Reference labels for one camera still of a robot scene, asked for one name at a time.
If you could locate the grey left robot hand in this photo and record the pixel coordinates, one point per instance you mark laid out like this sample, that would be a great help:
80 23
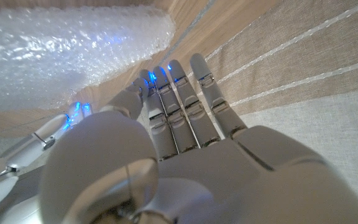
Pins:
228 180

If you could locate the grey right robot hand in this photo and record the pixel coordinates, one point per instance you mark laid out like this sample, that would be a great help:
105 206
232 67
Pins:
26 149

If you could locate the clear bubble wrap sheet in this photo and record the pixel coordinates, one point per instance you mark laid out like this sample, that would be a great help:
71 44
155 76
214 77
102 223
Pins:
57 53

